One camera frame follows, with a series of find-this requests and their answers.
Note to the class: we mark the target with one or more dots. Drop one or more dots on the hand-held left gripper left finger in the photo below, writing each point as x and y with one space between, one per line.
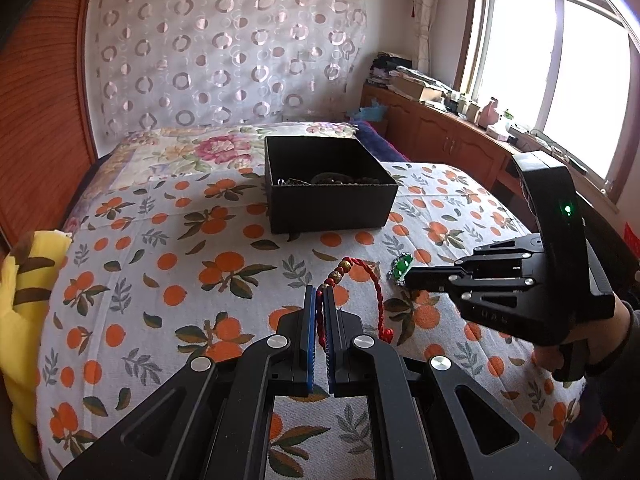
311 340

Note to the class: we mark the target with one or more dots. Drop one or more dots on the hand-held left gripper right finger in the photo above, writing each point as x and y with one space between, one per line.
329 350

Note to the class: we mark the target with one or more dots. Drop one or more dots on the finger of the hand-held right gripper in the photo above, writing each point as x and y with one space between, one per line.
430 284
430 274

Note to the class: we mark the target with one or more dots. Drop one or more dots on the green gem pendant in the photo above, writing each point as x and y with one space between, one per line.
400 266

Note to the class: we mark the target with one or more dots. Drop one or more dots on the black cardboard box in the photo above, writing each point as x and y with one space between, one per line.
325 210

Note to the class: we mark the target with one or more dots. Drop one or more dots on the person's right forearm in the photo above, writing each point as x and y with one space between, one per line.
615 400

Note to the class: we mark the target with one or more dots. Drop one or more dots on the person's right hand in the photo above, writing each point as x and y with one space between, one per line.
620 320

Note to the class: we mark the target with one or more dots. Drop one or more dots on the dark blue blanket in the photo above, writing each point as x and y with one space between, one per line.
380 145

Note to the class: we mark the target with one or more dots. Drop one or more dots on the wooden cabinet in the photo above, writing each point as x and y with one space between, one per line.
440 135

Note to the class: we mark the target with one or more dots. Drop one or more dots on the white tissue box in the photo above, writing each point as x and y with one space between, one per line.
498 132

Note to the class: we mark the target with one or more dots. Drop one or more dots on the pink figurine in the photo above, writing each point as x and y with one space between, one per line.
489 112

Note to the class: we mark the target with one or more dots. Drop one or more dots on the orange fruit print cloth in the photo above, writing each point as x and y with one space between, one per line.
150 285

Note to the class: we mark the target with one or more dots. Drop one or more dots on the teal bag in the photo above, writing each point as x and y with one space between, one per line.
372 111

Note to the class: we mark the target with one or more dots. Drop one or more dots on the brown cardboard box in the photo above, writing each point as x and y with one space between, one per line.
415 92

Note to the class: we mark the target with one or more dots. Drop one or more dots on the dark clothes pile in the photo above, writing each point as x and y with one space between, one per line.
382 67

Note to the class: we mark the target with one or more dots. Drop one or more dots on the floral blanket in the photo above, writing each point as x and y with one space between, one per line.
220 147

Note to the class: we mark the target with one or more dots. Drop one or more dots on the pale window curtain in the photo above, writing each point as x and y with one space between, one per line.
425 10

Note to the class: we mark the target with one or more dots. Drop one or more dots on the yellow plush toy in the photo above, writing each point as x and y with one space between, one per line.
30 320

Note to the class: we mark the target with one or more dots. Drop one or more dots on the circle pattern sheer curtain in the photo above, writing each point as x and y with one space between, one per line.
225 50

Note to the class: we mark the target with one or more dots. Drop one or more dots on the wooden slatted wardrobe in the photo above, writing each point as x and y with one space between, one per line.
40 110

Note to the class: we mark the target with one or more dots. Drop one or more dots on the wooden frame window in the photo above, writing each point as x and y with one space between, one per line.
525 60

